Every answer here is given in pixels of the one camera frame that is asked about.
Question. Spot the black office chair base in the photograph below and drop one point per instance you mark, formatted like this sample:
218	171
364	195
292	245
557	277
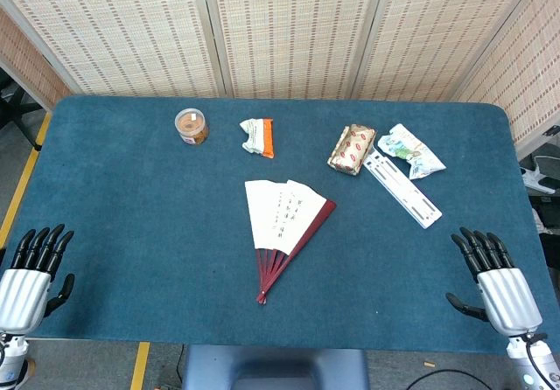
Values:
15	110

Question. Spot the crumpled white green snack bag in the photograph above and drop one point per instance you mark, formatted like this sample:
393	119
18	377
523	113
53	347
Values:
409	149

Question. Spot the orange white snack wrapper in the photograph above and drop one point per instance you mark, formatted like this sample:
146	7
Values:
258	138

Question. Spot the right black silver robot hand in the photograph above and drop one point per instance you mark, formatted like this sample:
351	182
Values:
507	298

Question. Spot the white black floor device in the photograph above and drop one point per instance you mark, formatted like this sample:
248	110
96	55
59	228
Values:
531	176

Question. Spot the red ribbed paper folding fan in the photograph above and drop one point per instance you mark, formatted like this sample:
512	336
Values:
275	215

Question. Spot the small tan floor scrap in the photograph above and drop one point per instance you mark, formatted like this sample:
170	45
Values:
429	365

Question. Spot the woven bamboo screen panel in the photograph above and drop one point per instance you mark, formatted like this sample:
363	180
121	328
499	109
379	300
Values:
289	31
109	27
22	57
525	66
429	31

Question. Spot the clear plastic snack jar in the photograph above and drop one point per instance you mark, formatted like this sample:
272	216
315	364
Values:
191	125

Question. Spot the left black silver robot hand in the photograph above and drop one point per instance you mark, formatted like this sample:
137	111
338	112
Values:
24	296

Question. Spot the black floor equipment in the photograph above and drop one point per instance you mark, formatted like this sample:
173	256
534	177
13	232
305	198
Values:
549	221

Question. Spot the white slotted plastic strip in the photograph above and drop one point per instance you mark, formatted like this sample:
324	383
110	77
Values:
404	189

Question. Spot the gold red patterned packet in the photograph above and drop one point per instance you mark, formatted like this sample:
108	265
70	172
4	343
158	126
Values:
352	149

